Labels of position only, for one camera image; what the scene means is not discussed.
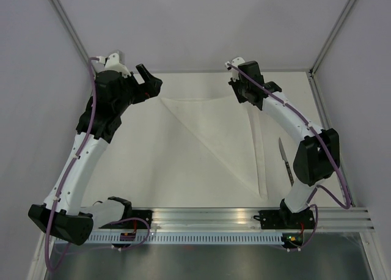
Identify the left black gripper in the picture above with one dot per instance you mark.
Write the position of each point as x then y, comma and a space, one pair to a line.
149, 88

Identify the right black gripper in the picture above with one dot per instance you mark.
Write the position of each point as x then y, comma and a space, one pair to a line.
234, 84

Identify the aluminium frame post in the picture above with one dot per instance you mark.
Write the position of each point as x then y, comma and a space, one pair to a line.
332, 36
62, 15

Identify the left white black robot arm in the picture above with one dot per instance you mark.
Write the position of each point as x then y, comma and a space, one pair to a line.
62, 215

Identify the white cloth napkin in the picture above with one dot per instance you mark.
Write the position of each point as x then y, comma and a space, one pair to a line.
231, 132

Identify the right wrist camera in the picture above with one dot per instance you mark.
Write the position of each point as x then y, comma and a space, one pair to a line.
232, 64

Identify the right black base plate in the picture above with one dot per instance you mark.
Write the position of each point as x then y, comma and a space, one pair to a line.
285, 220

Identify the steel table knife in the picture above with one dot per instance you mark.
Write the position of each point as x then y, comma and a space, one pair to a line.
285, 160

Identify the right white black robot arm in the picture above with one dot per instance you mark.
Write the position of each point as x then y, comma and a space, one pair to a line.
318, 150

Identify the aluminium mounting rail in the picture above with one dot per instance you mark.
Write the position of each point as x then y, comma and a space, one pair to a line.
327, 219

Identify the right aluminium frame post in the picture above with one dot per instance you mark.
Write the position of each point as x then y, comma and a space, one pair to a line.
332, 36

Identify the white slotted cable duct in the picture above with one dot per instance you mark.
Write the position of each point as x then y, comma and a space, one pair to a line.
192, 238

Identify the left aluminium frame post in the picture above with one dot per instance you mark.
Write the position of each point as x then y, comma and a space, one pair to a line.
62, 15

